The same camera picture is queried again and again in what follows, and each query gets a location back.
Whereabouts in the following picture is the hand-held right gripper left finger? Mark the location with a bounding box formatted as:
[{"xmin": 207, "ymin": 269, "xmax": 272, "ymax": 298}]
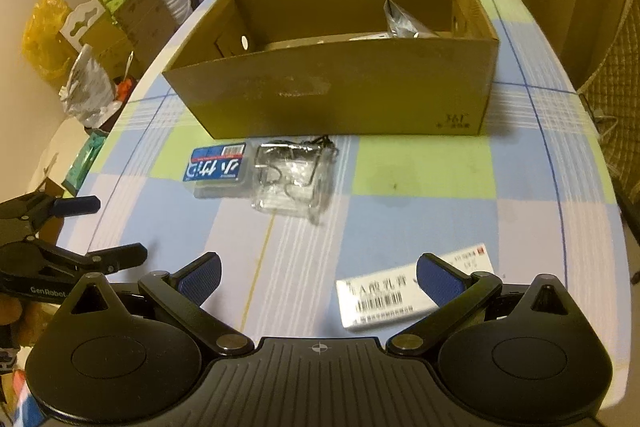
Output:
[{"xmin": 65, "ymin": 252, "xmax": 256, "ymax": 355}]

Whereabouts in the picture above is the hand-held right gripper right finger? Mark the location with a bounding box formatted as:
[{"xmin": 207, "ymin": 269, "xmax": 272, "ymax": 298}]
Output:
[{"xmin": 385, "ymin": 252, "xmax": 576, "ymax": 355}]

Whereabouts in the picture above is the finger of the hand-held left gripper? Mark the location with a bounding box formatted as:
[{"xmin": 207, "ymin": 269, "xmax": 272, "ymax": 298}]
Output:
[
  {"xmin": 0, "ymin": 239, "xmax": 148, "ymax": 280},
  {"xmin": 0, "ymin": 192, "xmax": 100, "ymax": 238}
]

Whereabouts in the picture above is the white medicine box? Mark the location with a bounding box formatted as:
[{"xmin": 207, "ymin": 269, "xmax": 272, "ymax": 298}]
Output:
[{"xmin": 336, "ymin": 243, "xmax": 493, "ymax": 332}]

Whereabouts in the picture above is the clear box with blue label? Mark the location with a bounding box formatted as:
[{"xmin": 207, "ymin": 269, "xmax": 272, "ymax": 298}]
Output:
[{"xmin": 182, "ymin": 143, "xmax": 251, "ymax": 198}]

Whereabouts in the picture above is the clear bag of metal hooks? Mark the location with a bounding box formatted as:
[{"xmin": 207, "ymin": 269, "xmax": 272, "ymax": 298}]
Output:
[{"xmin": 250, "ymin": 138, "xmax": 341, "ymax": 225}]

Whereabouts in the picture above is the large brown cardboard box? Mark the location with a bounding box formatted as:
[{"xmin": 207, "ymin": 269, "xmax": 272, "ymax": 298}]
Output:
[{"xmin": 161, "ymin": 0, "xmax": 501, "ymax": 140}]

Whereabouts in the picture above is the small clear bag of hardware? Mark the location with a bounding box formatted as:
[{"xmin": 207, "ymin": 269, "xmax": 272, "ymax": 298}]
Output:
[{"xmin": 384, "ymin": 0, "xmax": 441, "ymax": 38}]

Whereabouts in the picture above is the green snack packet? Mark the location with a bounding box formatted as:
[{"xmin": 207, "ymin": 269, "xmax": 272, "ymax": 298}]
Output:
[{"xmin": 67, "ymin": 132, "xmax": 108, "ymax": 188}]

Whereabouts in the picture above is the crumpled silver bag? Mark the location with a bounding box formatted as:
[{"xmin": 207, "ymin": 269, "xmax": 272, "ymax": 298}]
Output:
[{"xmin": 59, "ymin": 44, "xmax": 123, "ymax": 128}]

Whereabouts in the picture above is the yellow plastic bag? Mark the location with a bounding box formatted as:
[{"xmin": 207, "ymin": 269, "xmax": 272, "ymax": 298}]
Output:
[{"xmin": 22, "ymin": 0, "xmax": 73, "ymax": 80}]

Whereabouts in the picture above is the tall brown cardboard box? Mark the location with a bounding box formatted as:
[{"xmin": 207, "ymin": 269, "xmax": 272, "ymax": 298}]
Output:
[{"xmin": 115, "ymin": 0, "xmax": 186, "ymax": 68}]

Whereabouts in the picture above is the black cord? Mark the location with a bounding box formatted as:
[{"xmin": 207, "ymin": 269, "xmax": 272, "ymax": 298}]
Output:
[{"xmin": 300, "ymin": 134, "xmax": 341, "ymax": 155}]

